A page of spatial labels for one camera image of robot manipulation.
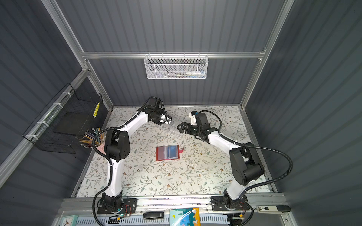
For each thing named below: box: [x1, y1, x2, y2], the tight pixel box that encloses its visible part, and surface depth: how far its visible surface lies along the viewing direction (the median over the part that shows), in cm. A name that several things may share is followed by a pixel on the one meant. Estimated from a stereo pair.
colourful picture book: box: [169, 207, 202, 226], surface depth 71 cm
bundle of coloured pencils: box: [79, 127, 107, 149], surface depth 89 cm
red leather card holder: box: [156, 145, 184, 162], surface depth 95 cm
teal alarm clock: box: [59, 215, 79, 226], surface depth 69 cm
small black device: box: [142, 211, 165, 220], surface depth 69 cm
